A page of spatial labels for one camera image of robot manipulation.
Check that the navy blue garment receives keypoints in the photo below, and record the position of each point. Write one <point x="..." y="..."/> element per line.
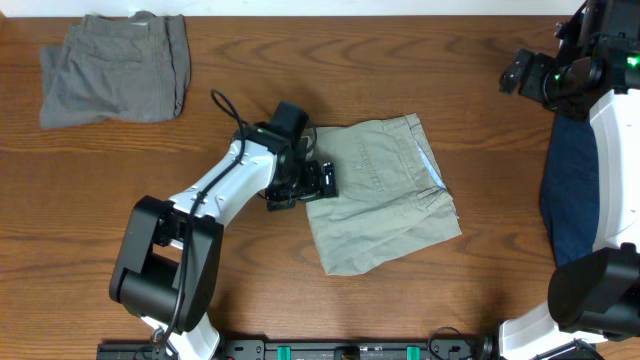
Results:
<point x="569" y="192"/>

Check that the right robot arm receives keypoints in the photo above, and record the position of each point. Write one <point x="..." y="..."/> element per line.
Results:
<point x="594" y="78"/>

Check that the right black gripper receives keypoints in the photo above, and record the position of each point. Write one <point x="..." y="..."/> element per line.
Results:
<point x="538" y="64"/>

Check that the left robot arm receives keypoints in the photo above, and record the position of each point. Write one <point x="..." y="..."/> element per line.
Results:
<point x="166" y="269"/>

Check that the folded grey shorts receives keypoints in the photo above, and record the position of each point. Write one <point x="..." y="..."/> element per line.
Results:
<point x="136" y="70"/>

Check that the khaki beige shorts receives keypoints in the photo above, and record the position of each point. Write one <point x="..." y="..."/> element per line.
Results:
<point x="391" y="201"/>

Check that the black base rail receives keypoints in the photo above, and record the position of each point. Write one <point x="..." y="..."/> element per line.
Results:
<point x="446" y="343"/>

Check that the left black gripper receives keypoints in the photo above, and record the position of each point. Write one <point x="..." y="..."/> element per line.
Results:
<point x="316" y="188"/>

